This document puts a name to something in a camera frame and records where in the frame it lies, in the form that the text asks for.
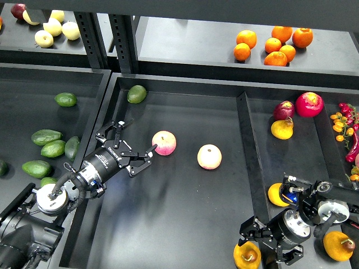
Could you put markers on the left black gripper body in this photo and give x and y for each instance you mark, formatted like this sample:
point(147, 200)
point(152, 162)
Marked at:
point(105, 161)

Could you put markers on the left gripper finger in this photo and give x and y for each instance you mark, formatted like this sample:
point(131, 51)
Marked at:
point(145, 157)
point(110, 135)

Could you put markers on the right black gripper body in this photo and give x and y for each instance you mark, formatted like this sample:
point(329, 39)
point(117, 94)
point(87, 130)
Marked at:
point(284, 234)

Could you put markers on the yellow pear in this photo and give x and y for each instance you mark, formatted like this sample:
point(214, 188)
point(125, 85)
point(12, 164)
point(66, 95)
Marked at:
point(274, 197)
point(339, 246)
point(247, 256)
point(282, 129)

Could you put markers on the dark green avocado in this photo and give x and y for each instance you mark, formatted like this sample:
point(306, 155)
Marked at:
point(47, 180)

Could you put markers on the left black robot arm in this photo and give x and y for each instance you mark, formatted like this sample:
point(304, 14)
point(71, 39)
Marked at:
point(31, 225)

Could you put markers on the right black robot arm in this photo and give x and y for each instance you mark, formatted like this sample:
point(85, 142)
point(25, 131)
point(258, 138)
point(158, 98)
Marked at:
point(313, 209)

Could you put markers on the dark avocado cluster right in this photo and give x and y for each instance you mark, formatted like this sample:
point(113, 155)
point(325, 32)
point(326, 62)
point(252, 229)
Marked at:
point(71, 147)

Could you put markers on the green avocado cluster middle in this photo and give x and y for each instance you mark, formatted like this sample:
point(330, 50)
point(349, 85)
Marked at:
point(53, 149)

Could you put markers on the green avocado cluster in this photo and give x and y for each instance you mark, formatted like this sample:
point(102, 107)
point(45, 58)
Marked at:
point(45, 136)
point(53, 149)

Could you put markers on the green avocado far left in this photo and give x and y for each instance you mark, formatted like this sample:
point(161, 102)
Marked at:
point(66, 99)

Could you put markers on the green avocado tray corner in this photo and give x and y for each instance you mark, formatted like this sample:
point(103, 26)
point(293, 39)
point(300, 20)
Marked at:
point(136, 94)

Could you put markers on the green avocado cluster top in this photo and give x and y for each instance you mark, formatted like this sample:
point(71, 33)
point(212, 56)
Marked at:
point(45, 136)

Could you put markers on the green avocado lower left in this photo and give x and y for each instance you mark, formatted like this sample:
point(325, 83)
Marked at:
point(37, 168)

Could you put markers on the dark avocado left edge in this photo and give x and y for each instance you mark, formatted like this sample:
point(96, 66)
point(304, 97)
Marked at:
point(3, 167)

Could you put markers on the black tray divider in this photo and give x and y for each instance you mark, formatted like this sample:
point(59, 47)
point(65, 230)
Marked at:
point(253, 162)

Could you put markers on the pink red apple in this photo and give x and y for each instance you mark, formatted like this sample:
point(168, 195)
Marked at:
point(165, 141)

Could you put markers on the black left tray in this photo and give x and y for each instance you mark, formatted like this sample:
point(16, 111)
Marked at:
point(28, 105)

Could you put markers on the black tray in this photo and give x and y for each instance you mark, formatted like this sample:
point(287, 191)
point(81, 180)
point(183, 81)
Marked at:
point(177, 214)
point(28, 105)

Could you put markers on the pale yellow pink apple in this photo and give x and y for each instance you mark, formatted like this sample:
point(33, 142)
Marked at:
point(209, 156)

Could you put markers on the black shelf upright left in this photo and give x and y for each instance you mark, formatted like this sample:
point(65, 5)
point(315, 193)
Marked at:
point(92, 39)

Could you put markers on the black shelf upright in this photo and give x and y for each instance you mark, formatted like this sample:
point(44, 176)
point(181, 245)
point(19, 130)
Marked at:
point(92, 39)
point(123, 30)

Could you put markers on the black centre tray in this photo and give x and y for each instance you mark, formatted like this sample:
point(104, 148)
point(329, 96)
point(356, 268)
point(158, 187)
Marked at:
point(177, 214)

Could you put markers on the red chili pepper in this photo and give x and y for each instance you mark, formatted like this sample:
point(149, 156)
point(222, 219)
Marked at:
point(351, 156)

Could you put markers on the pale yellow apple right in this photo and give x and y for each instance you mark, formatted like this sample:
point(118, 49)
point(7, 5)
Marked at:
point(71, 30)

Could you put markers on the black shelf upright right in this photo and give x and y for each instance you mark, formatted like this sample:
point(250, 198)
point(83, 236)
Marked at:
point(123, 30)

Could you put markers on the pale yellow apple front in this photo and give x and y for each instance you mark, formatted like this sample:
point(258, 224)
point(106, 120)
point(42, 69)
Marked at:
point(43, 39)

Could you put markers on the pale yellow apple middle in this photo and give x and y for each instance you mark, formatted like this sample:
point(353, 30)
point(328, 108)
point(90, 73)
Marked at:
point(53, 26)

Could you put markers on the dark red apple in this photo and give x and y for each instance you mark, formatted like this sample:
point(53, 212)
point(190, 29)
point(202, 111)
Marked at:
point(283, 110)

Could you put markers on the cherry tomato vine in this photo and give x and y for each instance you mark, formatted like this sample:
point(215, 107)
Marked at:
point(345, 123)

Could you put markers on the pale yellow apple back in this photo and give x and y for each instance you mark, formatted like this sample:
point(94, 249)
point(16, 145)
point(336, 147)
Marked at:
point(59, 15)

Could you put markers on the bright red apple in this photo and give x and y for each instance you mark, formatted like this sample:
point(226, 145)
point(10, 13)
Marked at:
point(309, 104)

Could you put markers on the pale yellow apple hidden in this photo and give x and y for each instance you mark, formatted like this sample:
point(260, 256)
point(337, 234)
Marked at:
point(27, 18)

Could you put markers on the dark red apple shelf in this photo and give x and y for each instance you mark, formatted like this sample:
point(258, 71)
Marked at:
point(17, 10)

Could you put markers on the orange lower left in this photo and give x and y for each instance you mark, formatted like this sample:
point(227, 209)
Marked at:
point(241, 51)

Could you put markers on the orange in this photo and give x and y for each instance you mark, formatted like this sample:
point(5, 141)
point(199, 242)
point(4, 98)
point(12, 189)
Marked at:
point(241, 51)
point(248, 37)
point(302, 37)
point(282, 33)
point(276, 59)

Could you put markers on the orange front bottom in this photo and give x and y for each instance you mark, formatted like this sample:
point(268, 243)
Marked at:
point(276, 59)

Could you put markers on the orange top left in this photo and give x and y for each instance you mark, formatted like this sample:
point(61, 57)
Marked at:
point(248, 37)

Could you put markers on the orange right small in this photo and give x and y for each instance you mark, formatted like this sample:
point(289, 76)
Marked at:
point(289, 51)

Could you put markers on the orange small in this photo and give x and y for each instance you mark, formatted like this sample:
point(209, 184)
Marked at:
point(273, 45)
point(289, 51)

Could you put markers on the orange centre small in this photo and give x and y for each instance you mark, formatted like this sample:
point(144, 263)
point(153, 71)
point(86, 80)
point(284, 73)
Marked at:
point(273, 45)

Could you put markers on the orange top right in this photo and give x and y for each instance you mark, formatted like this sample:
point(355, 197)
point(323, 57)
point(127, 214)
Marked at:
point(302, 37)

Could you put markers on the orange top centre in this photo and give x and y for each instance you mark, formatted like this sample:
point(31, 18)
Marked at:
point(282, 33)

